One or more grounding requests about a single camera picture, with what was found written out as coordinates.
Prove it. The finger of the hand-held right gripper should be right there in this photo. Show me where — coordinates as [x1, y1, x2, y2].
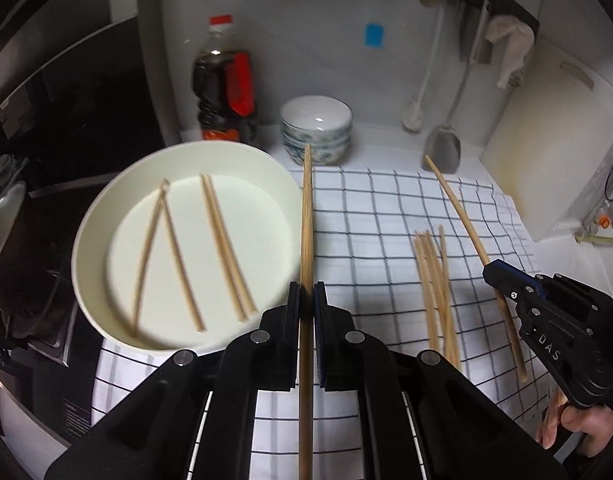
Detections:
[509, 267, 554, 297]
[482, 259, 526, 311]

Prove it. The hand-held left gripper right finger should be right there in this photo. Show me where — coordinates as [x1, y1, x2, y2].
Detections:
[312, 281, 569, 480]

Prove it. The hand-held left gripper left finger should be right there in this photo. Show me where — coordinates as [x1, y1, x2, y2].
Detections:
[44, 281, 303, 480]

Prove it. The pile of wooden chopsticks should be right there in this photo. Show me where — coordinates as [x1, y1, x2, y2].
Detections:
[413, 225, 462, 371]

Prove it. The single wooden chopstick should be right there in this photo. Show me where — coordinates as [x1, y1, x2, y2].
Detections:
[131, 180, 170, 338]
[199, 174, 248, 322]
[159, 182, 207, 333]
[297, 144, 315, 480]
[424, 155, 528, 384]

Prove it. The white round tray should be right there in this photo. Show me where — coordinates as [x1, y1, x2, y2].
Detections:
[71, 141, 303, 357]

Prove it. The person's right hand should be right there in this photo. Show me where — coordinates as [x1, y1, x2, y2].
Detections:
[536, 389, 613, 458]

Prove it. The small orange and yellow fitting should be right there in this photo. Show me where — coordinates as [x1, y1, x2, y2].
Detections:
[581, 157, 613, 248]

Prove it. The white checked cloth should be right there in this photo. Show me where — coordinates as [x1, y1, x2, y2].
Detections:
[91, 162, 557, 480]

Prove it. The white cutting board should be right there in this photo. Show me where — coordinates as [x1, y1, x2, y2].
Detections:
[479, 42, 613, 243]

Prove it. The metal cooking spatula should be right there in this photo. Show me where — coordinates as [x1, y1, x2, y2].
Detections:
[423, 7, 489, 173]

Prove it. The white dish brush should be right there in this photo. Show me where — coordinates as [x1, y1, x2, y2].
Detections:
[402, 7, 444, 134]

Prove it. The beige hanging rag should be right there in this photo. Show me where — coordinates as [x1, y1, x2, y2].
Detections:
[486, 15, 535, 91]

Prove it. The dark cooking pot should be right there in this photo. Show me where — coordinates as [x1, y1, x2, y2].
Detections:
[0, 180, 77, 341]

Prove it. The black glass range hood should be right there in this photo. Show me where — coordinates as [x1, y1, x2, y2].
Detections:
[0, 0, 162, 196]

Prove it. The dark sauce bottle red handle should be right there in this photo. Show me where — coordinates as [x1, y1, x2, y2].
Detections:
[192, 14, 260, 148]

